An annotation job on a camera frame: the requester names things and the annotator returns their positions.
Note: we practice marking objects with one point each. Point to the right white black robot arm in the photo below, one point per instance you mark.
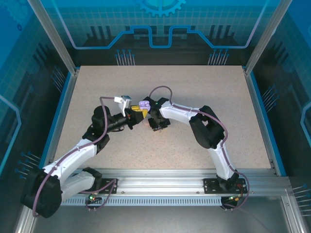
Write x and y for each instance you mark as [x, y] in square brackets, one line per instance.
[177, 112]

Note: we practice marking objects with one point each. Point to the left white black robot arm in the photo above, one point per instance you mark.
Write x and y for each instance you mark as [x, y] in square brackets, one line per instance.
[73, 155]

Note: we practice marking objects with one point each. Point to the left connector board green light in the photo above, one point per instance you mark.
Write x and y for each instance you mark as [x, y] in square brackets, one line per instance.
[91, 197]

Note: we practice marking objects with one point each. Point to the connector board green light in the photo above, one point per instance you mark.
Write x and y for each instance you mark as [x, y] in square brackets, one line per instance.
[233, 198]
[91, 197]

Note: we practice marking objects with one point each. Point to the right connector board green light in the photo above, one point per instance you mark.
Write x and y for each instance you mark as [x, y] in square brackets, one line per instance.
[233, 198]

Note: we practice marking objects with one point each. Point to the left aluminium side rail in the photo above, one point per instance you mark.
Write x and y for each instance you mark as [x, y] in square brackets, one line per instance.
[66, 106]

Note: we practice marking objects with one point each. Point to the aluminium side rail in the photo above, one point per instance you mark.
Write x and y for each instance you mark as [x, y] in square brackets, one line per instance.
[256, 106]
[66, 106]

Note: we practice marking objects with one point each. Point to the aluminium base frame rail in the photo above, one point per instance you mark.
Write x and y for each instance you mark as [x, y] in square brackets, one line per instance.
[158, 182]

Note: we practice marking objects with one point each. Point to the right aluminium side rail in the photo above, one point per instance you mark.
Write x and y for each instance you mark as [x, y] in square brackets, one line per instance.
[256, 106]

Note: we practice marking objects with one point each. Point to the left aluminium corner post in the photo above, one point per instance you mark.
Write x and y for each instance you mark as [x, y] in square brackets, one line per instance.
[52, 36]

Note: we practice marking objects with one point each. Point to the aluminium corner post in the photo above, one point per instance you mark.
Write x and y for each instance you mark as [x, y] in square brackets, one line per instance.
[52, 36]
[267, 36]

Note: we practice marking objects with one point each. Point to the right aluminium corner post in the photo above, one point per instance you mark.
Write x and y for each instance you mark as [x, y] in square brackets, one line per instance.
[267, 36]

